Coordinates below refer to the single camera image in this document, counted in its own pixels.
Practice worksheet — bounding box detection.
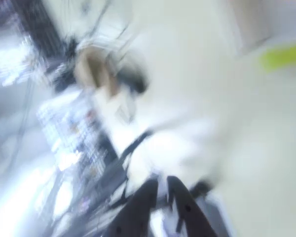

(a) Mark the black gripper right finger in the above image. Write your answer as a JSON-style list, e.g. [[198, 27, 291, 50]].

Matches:
[[166, 175, 217, 237]]

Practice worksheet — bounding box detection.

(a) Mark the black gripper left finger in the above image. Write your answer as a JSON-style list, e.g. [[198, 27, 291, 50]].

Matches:
[[108, 178, 159, 237]]

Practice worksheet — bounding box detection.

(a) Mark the person's bare hand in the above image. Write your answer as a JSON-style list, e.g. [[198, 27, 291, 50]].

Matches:
[[74, 46, 120, 99]]

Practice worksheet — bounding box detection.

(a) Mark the aluminium rack with rails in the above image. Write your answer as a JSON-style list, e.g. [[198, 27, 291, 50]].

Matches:
[[36, 97, 119, 178]]

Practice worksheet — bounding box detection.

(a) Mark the black camera cable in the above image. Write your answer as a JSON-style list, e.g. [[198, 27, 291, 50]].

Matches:
[[117, 130, 155, 162]]

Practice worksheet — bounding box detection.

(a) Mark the long yellow tape strip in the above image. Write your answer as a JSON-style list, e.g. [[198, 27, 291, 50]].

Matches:
[[258, 40, 296, 74]]

